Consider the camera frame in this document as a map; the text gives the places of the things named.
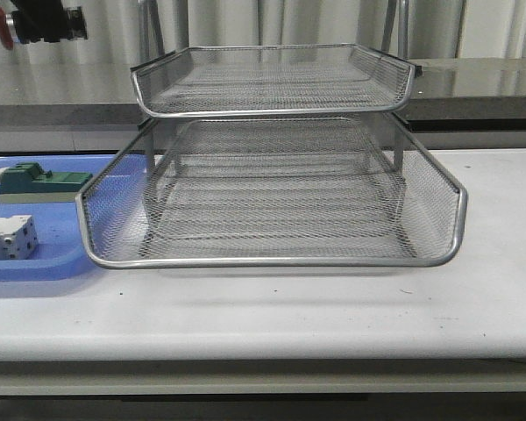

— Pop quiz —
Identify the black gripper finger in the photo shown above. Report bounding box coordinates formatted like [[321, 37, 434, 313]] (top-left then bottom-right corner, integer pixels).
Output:
[[11, 0, 74, 43]]

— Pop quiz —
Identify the red emergency stop button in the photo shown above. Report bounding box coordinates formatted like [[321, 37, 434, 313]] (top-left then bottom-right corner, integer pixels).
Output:
[[0, 5, 89, 51]]

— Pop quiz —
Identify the silver mesh tray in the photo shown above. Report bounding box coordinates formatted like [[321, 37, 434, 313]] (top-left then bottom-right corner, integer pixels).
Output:
[[141, 180, 408, 241], [76, 113, 467, 269], [131, 44, 417, 118]]

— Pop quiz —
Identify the white circuit breaker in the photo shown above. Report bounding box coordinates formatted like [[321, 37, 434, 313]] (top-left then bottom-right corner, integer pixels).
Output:
[[0, 215, 39, 260]]

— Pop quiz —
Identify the blue plastic tray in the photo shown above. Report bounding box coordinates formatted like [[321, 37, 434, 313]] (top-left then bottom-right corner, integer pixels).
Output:
[[0, 154, 113, 287]]

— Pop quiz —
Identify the grey back counter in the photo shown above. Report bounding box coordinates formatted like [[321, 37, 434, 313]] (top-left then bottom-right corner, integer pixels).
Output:
[[0, 58, 526, 155]]

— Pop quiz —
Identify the green and beige switch module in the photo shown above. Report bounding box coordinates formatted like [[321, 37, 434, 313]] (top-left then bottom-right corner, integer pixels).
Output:
[[0, 162, 93, 204]]

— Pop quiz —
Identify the silver metal rack frame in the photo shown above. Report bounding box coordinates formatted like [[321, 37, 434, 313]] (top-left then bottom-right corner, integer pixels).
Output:
[[135, 0, 423, 260]]

